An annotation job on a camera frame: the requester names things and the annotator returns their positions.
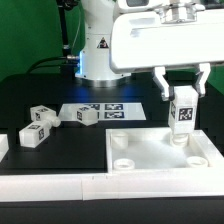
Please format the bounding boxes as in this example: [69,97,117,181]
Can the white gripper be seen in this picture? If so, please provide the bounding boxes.
[110,9,224,101]

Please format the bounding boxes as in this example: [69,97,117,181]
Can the white square table top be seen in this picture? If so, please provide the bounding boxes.
[106,127,224,173]

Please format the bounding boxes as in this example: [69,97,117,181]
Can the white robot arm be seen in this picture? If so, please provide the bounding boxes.
[76,0,224,101]

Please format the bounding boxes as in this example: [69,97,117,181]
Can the white tag sheet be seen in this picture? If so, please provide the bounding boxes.
[59,102,146,121]

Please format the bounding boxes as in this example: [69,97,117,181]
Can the white obstacle fence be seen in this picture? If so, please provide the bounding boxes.
[0,133,224,203]

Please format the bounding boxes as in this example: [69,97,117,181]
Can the black cable bundle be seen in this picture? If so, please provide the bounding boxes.
[25,0,81,74]

